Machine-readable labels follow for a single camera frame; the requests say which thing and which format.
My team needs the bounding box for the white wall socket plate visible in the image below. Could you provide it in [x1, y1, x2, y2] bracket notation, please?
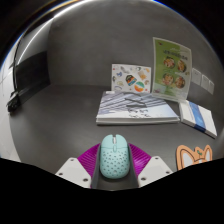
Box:
[208, 79, 215, 95]
[200, 73, 210, 90]
[191, 67, 202, 86]

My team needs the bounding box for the orange cat-shaped mouse pad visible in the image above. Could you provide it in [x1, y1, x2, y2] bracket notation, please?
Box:
[175, 144, 213, 172]

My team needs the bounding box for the black flat monitor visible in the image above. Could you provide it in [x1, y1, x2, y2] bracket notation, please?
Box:
[5, 36, 52, 114]

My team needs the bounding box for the mint green perforated computer mouse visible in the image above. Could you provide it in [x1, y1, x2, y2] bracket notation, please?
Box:
[99, 133, 130, 180]

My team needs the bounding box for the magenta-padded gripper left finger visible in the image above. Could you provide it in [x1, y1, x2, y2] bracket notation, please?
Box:
[55, 143, 102, 190]

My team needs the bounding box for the grey striped cover book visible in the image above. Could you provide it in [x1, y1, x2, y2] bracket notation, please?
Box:
[95, 90, 181, 126]

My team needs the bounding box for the green food poster stand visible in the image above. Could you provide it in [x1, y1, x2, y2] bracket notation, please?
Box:
[151, 36, 193, 103]

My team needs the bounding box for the white book with blue band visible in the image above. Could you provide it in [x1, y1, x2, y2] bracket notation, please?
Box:
[178, 99, 218, 139]

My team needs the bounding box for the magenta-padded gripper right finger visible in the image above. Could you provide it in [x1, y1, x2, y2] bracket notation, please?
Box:
[128, 143, 174, 188]

